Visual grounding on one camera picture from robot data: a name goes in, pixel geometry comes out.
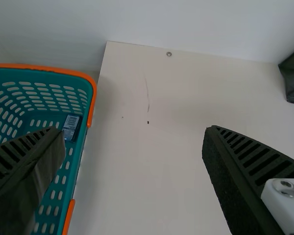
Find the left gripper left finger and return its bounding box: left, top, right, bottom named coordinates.
left=0, top=126, right=67, bottom=235

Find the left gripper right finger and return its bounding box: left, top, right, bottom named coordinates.
left=201, top=124, right=294, bottom=235

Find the teal shopping basket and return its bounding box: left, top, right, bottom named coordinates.
left=0, top=63, right=98, bottom=235

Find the dark coffee bottle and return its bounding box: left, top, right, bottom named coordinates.
left=61, top=114, right=83, bottom=143

